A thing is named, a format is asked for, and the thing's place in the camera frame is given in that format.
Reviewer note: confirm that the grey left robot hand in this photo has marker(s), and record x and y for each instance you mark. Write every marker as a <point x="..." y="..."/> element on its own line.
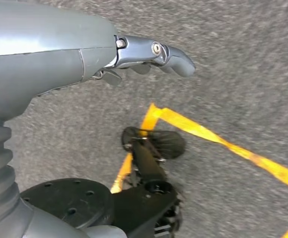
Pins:
<point x="47" y="33"/>

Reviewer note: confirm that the yellow tape square outline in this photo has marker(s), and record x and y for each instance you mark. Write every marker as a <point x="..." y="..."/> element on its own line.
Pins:
<point x="196" y="127"/>

